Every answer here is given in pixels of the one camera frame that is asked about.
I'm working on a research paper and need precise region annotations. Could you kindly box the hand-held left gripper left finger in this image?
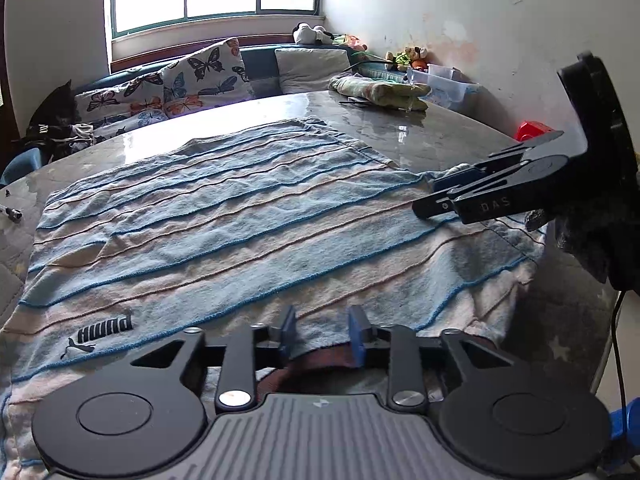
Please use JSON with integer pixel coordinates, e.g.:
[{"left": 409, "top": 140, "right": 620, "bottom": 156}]
[{"left": 130, "top": 305, "right": 299, "bottom": 415}]

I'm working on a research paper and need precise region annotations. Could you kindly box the red plastic object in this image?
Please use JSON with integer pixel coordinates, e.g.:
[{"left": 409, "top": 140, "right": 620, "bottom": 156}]
[{"left": 515, "top": 121, "right": 554, "bottom": 144}]

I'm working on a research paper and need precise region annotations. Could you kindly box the blue plastic object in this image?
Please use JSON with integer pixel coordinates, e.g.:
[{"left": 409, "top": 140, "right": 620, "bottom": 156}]
[{"left": 597, "top": 395, "right": 640, "bottom": 476}]

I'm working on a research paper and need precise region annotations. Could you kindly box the person's right hand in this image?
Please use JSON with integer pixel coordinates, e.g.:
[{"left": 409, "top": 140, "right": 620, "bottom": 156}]
[{"left": 525, "top": 201, "right": 614, "bottom": 275}]

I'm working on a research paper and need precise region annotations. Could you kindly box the blue sofa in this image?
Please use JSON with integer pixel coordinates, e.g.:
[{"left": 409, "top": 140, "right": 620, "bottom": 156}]
[{"left": 0, "top": 42, "right": 411, "bottom": 187}]

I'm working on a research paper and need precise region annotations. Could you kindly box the flat butterfly print cushion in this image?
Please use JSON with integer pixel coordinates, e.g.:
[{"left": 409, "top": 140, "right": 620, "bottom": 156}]
[{"left": 92, "top": 105, "right": 172, "bottom": 144}]

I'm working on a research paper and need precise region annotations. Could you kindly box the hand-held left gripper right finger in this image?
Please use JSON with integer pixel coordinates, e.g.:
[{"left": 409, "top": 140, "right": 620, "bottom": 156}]
[{"left": 347, "top": 305, "right": 526, "bottom": 414}]

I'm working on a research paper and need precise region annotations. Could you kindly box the brown plush toy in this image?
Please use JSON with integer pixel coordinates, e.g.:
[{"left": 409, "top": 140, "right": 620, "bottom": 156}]
[{"left": 384, "top": 46, "right": 431, "bottom": 72}]

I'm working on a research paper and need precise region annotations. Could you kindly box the grey pillow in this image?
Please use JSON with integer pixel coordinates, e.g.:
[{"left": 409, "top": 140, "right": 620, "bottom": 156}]
[{"left": 274, "top": 46, "right": 352, "bottom": 95}]

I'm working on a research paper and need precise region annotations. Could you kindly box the blue striped towel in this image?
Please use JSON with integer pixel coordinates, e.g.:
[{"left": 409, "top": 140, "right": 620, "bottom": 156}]
[{"left": 0, "top": 116, "right": 548, "bottom": 480}]

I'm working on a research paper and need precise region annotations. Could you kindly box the white black plush toy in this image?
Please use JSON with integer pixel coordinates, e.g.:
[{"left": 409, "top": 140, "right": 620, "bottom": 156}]
[{"left": 292, "top": 22, "right": 335, "bottom": 45}]

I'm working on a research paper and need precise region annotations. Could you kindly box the black cable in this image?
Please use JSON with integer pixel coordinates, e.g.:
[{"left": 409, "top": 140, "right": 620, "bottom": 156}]
[{"left": 612, "top": 287, "right": 629, "bottom": 411}]

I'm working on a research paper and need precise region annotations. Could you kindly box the large butterfly print cushion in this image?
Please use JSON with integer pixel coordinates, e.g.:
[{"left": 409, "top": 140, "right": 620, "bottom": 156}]
[{"left": 161, "top": 37, "right": 256, "bottom": 119}]

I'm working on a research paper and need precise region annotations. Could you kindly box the green yellow cloth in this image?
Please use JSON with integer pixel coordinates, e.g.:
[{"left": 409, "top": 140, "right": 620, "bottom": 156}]
[{"left": 329, "top": 74, "right": 432, "bottom": 113}]

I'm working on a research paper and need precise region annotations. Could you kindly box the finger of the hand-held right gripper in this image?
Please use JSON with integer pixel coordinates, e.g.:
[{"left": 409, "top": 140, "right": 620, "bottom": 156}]
[
  {"left": 429, "top": 130, "right": 589, "bottom": 193},
  {"left": 412, "top": 154, "right": 596, "bottom": 226}
]

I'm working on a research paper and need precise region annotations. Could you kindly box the black bag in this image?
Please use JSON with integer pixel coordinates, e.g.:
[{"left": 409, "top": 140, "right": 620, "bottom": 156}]
[{"left": 24, "top": 80, "right": 82, "bottom": 147}]

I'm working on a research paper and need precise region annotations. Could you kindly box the pink green plush toy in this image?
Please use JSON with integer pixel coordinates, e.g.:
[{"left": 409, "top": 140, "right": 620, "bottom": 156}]
[{"left": 332, "top": 34, "right": 369, "bottom": 54}]

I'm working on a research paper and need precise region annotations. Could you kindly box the clear plastic box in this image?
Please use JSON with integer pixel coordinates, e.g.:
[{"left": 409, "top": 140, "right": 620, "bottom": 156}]
[{"left": 407, "top": 64, "right": 481, "bottom": 111}]

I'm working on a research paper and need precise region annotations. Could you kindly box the pale crumpled garment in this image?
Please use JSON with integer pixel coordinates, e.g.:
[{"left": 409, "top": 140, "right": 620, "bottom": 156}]
[{"left": 69, "top": 122, "right": 97, "bottom": 149}]

